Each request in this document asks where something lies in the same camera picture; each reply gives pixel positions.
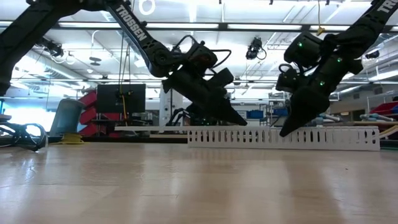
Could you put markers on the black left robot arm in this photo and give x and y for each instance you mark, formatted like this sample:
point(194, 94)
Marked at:
point(130, 25)

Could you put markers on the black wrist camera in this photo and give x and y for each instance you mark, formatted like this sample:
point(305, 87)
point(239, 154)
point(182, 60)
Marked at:
point(200, 56)
point(289, 81)

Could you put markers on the black monitor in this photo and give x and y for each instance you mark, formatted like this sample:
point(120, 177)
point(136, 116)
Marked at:
point(105, 99)

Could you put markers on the grey foam roll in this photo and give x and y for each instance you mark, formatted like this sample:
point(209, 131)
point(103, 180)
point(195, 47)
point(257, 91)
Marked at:
point(331, 117)
point(376, 117)

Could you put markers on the black overhead camera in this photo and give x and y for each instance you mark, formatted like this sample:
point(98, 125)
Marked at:
point(255, 46)

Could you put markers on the black bench robot arm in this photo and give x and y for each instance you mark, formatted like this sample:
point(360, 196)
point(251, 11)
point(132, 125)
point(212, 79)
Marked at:
point(177, 116)

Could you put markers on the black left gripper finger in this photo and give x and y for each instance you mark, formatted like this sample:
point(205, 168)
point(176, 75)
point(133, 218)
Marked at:
point(230, 115)

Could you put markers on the blue storage bin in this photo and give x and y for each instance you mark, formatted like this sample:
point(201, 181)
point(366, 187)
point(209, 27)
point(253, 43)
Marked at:
point(256, 114)
point(280, 112)

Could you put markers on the black aluminium frame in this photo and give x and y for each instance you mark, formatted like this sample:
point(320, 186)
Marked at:
point(124, 140)

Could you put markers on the black ceiling-mounted device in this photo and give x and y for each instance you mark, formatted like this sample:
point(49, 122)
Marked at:
point(53, 48)

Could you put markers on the red zigzag panel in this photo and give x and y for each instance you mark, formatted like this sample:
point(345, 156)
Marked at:
point(88, 116)

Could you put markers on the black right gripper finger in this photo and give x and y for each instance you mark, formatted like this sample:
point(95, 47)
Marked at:
point(304, 109)

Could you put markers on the wooden workbench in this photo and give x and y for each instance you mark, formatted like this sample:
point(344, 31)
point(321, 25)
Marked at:
point(373, 123)

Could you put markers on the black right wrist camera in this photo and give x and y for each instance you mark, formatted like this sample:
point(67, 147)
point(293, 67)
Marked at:
point(289, 81)

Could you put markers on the red storage bin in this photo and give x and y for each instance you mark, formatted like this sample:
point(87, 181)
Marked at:
point(385, 109)

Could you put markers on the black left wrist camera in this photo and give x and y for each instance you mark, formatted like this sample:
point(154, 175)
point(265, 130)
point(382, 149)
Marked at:
point(200, 56)

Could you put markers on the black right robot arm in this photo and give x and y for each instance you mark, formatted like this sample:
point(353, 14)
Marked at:
point(367, 28)

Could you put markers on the black ceiling box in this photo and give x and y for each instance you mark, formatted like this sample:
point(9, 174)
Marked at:
point(372, 55)

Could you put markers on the white raceway cover strip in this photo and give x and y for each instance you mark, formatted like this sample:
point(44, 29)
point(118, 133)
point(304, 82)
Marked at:
point(140, 127)

